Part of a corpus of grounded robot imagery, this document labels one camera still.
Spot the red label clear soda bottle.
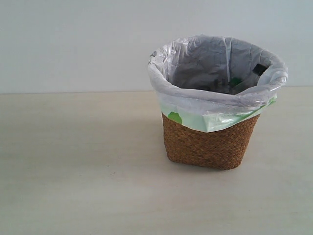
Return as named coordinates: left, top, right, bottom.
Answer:
left=240, top=63, right=268, bottom=92

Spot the woven brown waste basket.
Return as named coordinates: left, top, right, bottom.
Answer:
left=162, top=115, right=259, bottom=170

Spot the green label water bottle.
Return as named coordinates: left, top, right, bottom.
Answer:
left=228, top=77, right=242, bottom=88

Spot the white green plastic bin liner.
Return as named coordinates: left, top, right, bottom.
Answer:
left=148, top=35, right=288, bottom=133

